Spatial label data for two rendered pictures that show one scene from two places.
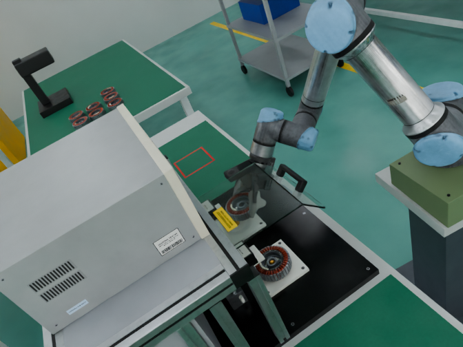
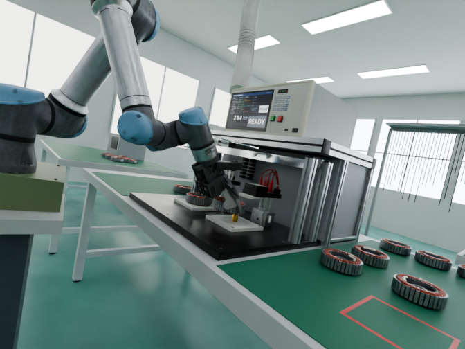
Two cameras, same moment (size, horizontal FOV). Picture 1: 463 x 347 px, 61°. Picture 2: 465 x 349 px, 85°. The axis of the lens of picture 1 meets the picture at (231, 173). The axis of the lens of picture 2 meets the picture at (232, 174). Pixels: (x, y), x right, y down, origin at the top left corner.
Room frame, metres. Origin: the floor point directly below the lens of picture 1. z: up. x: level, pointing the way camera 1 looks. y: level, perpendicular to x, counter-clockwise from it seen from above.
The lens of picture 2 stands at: (1.78, -0.41, 1.00)
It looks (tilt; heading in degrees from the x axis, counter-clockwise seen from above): 4 degrees down; 152
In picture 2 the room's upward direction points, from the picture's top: 11 degrees clockwise
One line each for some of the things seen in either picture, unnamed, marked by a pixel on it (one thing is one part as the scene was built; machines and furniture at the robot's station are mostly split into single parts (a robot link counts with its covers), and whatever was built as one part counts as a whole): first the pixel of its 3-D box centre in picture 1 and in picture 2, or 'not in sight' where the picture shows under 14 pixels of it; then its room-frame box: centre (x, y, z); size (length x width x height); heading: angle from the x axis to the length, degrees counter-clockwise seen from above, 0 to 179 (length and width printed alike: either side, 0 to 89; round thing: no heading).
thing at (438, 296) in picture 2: not in sight; (418, 290); (1.47, 0.34, 0.77); 0.11 x 0.11 x 0.04
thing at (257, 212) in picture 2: not in sight; (262, 216); (0.97, 0.19, 0.80); 0.07 x 0.05 x 0.06; 13
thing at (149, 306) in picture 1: (120, 237); (281, 147); (0.81, 0.34, 1.09); 0.68 x 0.44 x 0.05; 13
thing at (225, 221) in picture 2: not in sight; (234, 222); (1.00, 0.05, 0.78); 0.15 x 0.15 x 0.01; 13
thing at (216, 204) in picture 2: not in sight; (228, 205); (1.01, 0.01, 0.84); 0.11 x 0.11 x 0.04
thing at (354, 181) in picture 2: not in sight; (348, 204); (1.11, 0.49, 0.91); 0.28 x 0.03 x 0.32; 103
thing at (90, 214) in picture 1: (93, 202); (289, 120); (0.82, 0.34, 1.22); 0.44 x 0.39 x 0.20; 13
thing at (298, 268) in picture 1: (274, 268); (197, 204); (0.76, 0.00, 0.78); 0.15 x 0.15 x 0.01; 13
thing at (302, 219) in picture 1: (252, 250); (216, 217); (0.88, 0.04, 0.76); 0.64 x 0.47 x 0.02; 13
